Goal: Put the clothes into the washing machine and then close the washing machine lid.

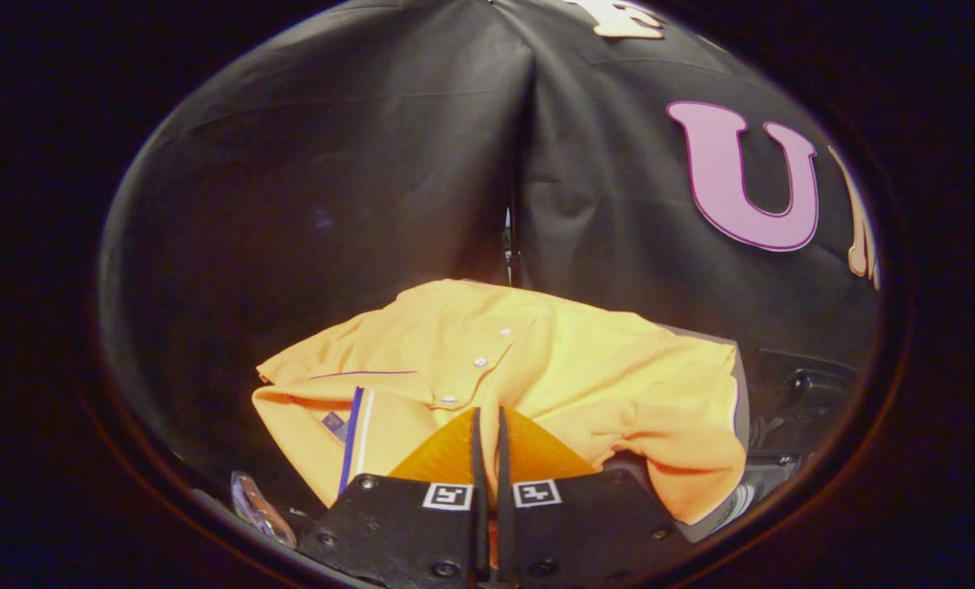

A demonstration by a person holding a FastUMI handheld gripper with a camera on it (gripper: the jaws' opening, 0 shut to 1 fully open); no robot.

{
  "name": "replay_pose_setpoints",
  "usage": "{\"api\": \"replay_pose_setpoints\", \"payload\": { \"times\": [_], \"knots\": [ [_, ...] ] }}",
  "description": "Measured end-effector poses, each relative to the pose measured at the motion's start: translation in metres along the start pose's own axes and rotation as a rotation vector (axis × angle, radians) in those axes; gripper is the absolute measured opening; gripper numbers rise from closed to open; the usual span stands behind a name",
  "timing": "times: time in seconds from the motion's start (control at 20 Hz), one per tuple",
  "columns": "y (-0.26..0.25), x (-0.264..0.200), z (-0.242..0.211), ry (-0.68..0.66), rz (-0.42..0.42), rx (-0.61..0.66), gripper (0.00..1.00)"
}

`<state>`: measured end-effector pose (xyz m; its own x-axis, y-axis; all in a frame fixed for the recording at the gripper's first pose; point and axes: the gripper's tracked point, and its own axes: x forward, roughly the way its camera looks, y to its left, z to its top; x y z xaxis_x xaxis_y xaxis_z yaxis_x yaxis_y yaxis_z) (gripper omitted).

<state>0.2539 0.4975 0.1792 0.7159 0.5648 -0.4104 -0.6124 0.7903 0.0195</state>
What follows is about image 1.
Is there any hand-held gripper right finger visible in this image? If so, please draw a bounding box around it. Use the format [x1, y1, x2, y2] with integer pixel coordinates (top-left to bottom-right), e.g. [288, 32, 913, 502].
[497, 406, 694, 588]

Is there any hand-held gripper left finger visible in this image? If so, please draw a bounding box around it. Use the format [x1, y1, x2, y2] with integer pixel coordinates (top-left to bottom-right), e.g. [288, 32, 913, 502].
[298, 407, 489, 588]

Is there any orange polo shirt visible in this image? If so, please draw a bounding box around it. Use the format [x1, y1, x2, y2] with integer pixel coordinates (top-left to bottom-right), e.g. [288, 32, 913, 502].
[252, 279, 748, 526]

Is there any beige and black cabinet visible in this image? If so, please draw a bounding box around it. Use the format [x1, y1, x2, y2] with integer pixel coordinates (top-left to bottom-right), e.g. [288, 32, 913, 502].
[659, 323, 752, 542]

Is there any black backdrop cloth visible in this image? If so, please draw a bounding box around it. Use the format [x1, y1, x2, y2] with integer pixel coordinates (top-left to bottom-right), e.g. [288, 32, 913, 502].
[99, 0, 881, 492]

